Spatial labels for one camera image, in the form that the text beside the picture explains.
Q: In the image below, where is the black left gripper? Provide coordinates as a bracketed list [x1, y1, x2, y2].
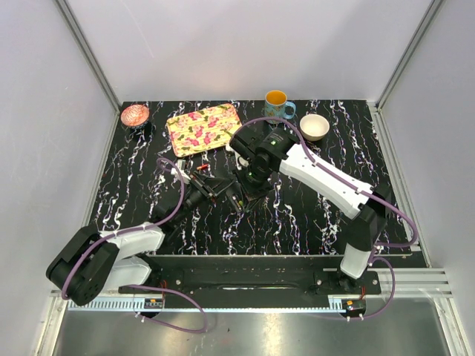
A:
[173, 171, 235, 225]

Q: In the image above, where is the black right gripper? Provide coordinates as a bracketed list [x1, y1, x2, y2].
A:
[231, 162, 273, 212]

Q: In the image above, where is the black remote control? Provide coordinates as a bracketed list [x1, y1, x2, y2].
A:
[227, 186, 248, 212]

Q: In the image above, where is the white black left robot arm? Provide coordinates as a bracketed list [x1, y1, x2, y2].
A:
[45, 172, 242, 306]

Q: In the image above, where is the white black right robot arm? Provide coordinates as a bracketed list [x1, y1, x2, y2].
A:
[229, 128, 393, 294]

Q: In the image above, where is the blue mug yellow inside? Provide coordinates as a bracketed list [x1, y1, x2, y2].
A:
[264, 90, 296, 124]

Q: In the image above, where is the floral rectangular tray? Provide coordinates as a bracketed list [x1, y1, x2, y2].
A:
[166, 103, 242, 158]

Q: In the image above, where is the cream white bowl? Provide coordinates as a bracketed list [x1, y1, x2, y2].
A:
[299, 114, 330, 142]

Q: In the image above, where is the red patterned bowl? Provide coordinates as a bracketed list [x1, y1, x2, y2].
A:
[120, 104, 150, 128]

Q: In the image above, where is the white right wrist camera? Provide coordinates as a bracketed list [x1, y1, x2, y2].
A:
[225, 144, 248, 170]

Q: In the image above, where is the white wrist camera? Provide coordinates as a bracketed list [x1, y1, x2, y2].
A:
[171, 159, 190, 185]
[225, 144, 248, 170]

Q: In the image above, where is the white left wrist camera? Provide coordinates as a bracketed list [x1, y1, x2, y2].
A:
[171, 159, 190, 185]

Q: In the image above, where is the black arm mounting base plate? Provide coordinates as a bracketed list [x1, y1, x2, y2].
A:
[118, 254, 383, 309]

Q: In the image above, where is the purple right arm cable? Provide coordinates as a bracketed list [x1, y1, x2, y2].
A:
[233, 116, 419, 320]

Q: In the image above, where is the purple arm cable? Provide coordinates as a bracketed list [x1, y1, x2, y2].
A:
[60, 157, 208, 333]
[233, 116, 419, 320]

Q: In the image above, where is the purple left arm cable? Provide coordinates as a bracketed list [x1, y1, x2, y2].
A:
[60, 157, 208, 333]

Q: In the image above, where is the slotted aluminium cable duct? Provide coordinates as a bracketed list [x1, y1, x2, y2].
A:
[68, 291, 361, 313]

